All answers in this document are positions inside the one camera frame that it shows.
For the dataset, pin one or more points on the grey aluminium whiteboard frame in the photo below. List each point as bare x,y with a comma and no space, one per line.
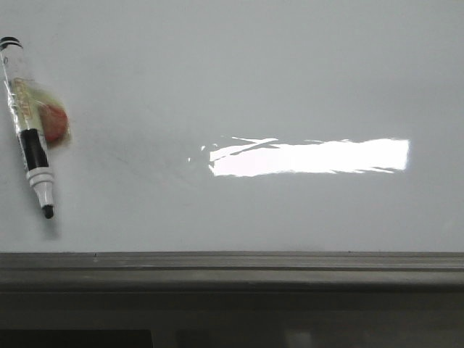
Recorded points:
232,299

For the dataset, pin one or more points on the black and white whiteboard marker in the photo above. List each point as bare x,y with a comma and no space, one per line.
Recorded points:
27,123

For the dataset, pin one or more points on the red magnet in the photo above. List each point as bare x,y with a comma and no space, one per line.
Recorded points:
53,115

